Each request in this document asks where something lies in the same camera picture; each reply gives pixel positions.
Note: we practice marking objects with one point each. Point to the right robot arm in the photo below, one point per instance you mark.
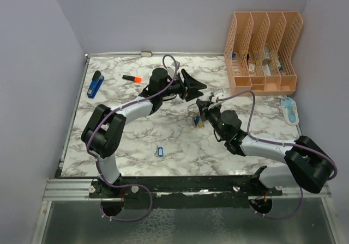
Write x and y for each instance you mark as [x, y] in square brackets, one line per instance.
[303, 162]

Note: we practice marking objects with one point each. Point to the keyring with key bunch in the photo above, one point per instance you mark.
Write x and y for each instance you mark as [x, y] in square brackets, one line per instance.
[194, 114]

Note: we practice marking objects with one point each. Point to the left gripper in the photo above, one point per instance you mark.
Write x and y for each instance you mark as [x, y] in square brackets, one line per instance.
[191, 83]

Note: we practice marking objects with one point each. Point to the orange black highlighter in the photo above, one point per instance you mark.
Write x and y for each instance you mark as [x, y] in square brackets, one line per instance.
[132, 78]

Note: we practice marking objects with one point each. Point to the white edge clip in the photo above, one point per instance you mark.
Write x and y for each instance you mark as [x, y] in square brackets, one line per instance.
[146, 53]

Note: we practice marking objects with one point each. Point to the aluminium rail base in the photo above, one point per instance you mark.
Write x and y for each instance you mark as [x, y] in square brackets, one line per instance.
[78, 190]

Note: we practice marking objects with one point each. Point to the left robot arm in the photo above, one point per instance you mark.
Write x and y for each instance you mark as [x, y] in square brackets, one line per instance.
[103, 132]

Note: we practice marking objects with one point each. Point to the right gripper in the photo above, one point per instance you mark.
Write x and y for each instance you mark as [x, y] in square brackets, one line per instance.
[205, 109]

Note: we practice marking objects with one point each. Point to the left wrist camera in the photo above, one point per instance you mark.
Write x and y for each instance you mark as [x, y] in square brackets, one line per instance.
[172, 68]

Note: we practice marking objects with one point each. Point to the peach desk file organizer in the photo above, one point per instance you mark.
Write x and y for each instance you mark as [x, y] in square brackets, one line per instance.
[258, 52]

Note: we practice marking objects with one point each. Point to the blue tag key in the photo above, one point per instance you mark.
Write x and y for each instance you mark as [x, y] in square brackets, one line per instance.
[159, 151]

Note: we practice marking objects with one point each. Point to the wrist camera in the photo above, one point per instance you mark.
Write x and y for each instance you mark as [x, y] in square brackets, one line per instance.
[216, 95]
[172, 68]

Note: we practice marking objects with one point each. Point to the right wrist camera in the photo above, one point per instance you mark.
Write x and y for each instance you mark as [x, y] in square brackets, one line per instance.
[216, 95]

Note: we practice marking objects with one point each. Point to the blue stapler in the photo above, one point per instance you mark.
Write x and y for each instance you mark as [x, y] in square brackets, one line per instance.
[95, 84]

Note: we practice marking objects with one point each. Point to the blue packaged item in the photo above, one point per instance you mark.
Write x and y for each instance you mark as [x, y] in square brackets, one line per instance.
[289, 110]

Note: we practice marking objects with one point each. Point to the black mounting plate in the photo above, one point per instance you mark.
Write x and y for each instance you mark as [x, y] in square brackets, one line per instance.
[182, 192]

